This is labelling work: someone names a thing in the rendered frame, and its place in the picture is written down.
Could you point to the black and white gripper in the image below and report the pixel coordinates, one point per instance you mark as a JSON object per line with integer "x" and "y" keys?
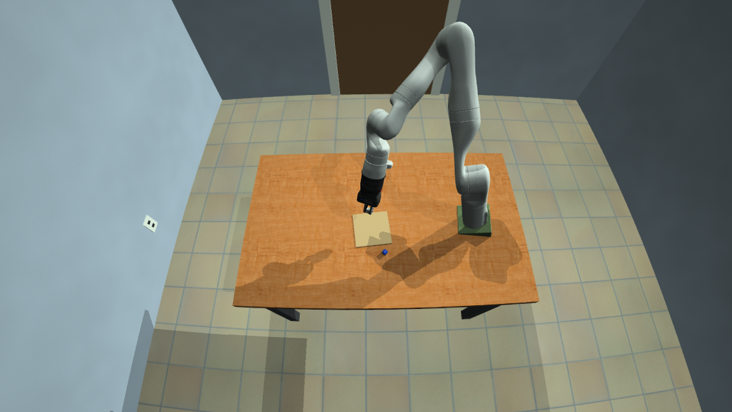
{"x": 371, "y": 184}

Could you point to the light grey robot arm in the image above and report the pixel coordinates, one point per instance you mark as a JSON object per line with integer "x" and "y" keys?
{"x": 455, "y": 45}

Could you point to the beige square mat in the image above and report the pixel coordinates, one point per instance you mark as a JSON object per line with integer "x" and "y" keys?
{"x": 371, "y": 229}

